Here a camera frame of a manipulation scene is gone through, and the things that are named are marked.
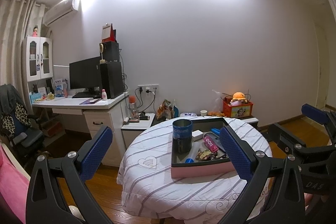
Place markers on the black remote control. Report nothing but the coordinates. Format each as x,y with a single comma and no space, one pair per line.
216,140

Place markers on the white desk with drawers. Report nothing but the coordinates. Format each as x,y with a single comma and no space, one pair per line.
109,113

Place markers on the white low side cabinet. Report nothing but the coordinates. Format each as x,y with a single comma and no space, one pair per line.
131,130

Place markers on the black office chair with clothes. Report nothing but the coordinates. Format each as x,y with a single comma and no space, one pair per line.
22,130

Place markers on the pink box with dark tray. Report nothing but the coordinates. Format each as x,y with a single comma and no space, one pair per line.
220,165

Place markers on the white glass-door cabinet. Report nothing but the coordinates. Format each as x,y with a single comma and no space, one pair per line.
37,58

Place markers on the clear tube with blue cap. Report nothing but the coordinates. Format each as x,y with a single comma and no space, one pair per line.
191,157

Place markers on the pink bedding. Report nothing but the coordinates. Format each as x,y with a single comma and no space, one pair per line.
14,188

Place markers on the pink white lotion bottle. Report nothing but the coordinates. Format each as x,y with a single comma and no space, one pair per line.
104,95

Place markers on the black computer monitor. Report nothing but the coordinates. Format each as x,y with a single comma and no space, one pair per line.
85,74

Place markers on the beige curtain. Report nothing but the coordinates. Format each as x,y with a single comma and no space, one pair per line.
18,18

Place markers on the snack bag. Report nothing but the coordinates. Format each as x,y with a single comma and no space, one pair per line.
165,110

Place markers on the red desk calendar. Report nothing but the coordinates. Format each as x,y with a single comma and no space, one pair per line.
108,33

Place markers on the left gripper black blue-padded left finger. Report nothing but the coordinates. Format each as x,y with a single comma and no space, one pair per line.
45,200

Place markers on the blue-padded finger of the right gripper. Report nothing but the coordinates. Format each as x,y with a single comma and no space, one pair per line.
325,118

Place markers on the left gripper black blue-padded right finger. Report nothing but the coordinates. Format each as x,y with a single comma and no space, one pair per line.
286,202

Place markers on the white small box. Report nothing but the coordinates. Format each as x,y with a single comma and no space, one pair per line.
197,135

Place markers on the white striped table cloth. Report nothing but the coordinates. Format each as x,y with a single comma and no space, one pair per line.
149,191

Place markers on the white paper cup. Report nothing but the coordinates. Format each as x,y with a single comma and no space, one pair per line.
203,113

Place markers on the blue stapler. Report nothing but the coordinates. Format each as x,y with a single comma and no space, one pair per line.
215,131

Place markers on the small doll figurine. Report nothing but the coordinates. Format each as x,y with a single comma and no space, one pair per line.
35,31

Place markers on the large black speaker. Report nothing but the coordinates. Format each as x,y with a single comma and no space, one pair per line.
111,79

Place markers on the pink lanyard keychain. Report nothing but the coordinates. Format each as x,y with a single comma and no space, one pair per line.
208,150

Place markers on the orange plush toy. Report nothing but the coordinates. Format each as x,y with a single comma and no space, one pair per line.
238,98

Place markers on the blue black Cooltime cup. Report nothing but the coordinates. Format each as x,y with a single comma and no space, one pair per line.
182,135

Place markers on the bottle with red cap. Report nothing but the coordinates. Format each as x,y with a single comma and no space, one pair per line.
133,108

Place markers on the red printed storage box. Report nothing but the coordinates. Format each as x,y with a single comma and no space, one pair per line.
239,111

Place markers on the white air conditioner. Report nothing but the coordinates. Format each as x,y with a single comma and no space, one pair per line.
60,10

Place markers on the small black upper speaker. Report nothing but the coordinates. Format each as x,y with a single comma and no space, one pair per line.
110,51

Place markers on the white wall power strip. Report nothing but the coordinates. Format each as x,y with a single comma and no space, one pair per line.
149,88

